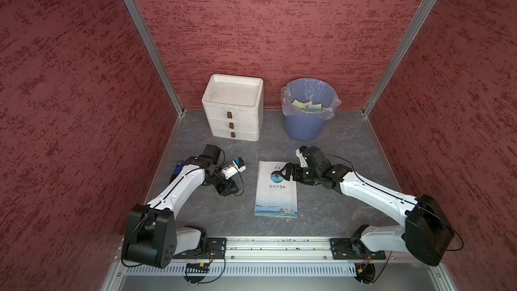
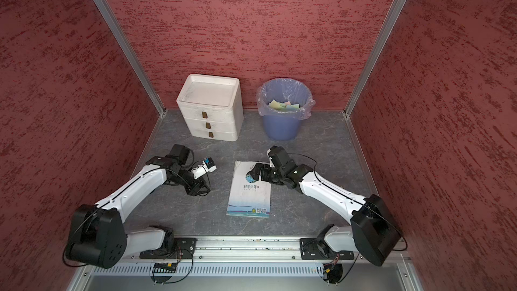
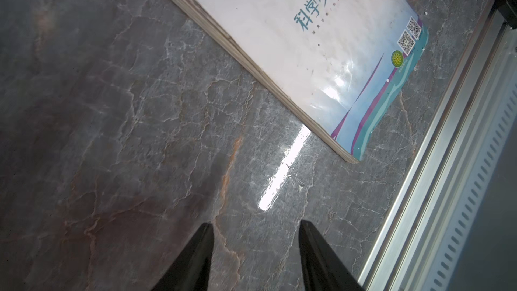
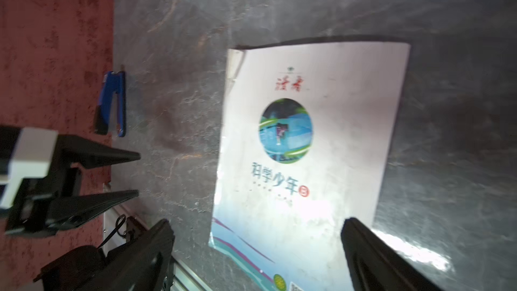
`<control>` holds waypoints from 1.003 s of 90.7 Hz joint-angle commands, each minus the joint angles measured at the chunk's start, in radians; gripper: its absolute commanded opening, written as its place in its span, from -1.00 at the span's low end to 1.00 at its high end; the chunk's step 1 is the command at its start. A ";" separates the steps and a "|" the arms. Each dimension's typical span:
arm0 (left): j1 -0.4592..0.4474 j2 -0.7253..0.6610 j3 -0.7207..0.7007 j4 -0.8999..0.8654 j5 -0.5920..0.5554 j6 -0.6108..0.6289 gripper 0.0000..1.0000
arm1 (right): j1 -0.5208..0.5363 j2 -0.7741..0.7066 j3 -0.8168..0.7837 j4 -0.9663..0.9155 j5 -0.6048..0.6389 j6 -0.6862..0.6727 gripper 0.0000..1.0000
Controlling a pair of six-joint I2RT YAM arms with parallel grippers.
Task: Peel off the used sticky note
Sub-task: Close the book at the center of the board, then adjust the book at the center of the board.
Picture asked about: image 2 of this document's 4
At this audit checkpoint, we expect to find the left aluminium corner post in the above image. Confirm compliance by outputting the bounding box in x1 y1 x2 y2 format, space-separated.
93 0 166 117

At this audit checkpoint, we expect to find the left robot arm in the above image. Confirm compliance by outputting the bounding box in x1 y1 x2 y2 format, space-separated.
62 144 217 269

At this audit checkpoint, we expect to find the children's science magazine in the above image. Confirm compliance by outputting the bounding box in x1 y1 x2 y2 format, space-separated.
226 161 271 218

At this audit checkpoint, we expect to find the right connector board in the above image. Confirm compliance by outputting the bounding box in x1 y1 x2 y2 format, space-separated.
322 264 343 284

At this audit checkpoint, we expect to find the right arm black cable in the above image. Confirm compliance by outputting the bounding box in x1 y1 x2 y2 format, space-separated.
288 153 409 251

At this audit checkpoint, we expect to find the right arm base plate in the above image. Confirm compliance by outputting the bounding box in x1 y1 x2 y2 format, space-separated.
299 238 355 260

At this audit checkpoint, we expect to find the clear plastic bin liner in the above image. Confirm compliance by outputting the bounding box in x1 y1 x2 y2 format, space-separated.
256 78 316 121

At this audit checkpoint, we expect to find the connector board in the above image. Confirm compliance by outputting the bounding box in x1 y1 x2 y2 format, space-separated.
322 264 343 284
152 264 178 274

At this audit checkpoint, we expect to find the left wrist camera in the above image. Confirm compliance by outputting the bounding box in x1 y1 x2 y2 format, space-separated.
191 158 217 179

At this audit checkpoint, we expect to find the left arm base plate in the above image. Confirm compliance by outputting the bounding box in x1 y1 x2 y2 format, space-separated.
139 237 197 261

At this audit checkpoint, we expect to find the right aluminium corner post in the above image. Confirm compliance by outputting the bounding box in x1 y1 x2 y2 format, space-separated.
344 0 407 118

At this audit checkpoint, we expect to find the discarded sticky notes pile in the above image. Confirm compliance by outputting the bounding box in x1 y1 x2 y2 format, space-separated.
269 100 300 112

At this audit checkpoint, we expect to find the white three-drawer storage box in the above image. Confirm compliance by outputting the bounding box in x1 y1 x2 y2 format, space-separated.
176 74 244 141

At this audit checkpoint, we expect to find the blue trash bin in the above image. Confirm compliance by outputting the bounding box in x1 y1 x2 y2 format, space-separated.
259 77 312 142

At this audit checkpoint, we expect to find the aluminium front rail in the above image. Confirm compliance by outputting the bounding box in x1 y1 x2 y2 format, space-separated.
82 235 413 264

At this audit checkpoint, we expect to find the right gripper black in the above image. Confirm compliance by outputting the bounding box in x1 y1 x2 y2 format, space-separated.
250 163 285 185

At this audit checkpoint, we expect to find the aluminium corner post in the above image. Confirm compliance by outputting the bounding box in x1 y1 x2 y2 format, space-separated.
344 0 407 118
93 0 166 117

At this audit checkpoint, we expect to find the left connector board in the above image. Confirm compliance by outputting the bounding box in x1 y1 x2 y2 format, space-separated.
152 264 178 274

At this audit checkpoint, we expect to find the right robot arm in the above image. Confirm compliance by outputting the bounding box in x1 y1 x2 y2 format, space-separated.
246 145 403 267

